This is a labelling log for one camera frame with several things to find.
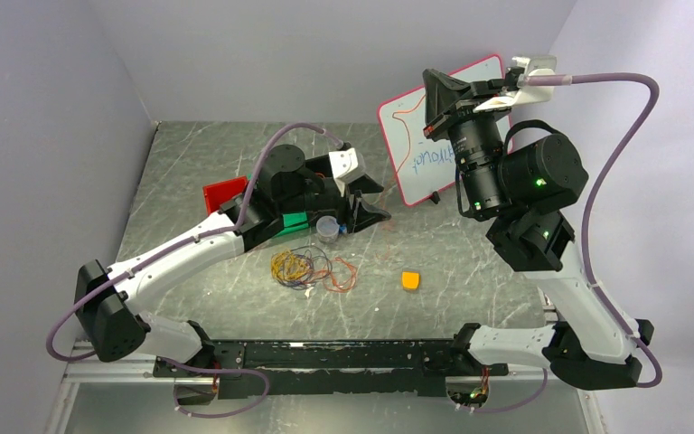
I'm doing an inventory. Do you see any purple cable in pile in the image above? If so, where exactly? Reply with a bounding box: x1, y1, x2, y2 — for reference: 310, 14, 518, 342
272, 245, 333, 292

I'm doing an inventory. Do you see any red plastic bin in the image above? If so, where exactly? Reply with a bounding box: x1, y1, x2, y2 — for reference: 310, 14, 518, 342
202, 176, 249, 214

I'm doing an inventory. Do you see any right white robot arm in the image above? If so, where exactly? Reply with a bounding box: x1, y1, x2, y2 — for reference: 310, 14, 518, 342
423, 67, 660, 391

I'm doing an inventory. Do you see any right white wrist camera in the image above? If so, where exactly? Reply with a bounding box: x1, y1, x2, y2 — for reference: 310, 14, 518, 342
474, 54, 558, 113

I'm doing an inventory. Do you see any green plastic bin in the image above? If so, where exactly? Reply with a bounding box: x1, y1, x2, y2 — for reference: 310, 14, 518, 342
277, 212, 310, 237

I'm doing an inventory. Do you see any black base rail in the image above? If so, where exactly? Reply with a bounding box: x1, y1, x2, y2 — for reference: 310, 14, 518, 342
153, 338, 510, 401

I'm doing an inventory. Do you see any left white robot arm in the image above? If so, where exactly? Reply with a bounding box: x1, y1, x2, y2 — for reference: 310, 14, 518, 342
76, 145, 390, 376

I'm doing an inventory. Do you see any aluminium frame rail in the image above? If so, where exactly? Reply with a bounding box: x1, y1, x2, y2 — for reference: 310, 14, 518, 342
62, 341, 163, 384

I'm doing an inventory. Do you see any orange yellow block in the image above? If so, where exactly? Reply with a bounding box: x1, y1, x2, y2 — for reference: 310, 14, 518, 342
400, 270, 421, 291

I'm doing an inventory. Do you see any orange cable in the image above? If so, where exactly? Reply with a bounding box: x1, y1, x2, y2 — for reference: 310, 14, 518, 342
323, 92, 429, 295

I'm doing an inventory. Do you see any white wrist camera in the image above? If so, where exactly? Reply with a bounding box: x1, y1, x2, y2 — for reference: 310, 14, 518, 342
474, 54, 558, 113
328, 148, 366, 194

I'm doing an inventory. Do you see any clear round container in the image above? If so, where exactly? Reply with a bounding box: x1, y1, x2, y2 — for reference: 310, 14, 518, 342
315, 215, 341, 243

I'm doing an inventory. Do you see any white board with red frame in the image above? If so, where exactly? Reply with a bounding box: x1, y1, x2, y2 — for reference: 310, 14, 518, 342
377, 54, 514, 209

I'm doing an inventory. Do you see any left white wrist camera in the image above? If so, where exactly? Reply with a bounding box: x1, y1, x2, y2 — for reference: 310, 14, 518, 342
328, 148, 366, 194

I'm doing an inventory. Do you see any yellow cable bundle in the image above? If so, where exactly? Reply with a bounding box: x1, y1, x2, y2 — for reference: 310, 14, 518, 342
270, 250, 313, 286

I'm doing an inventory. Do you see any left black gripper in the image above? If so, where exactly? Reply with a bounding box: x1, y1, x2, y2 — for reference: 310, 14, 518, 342
280, 175, 392, 233

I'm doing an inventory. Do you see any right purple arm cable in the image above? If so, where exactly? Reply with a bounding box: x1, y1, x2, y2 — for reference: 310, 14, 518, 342
455, 72, 663, 416

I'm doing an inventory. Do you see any black plastic bin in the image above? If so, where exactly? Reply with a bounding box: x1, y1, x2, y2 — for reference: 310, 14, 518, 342
303, 155, 334, 180

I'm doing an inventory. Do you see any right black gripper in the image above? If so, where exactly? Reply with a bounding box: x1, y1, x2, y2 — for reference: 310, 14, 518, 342
422, 68, 517, 216

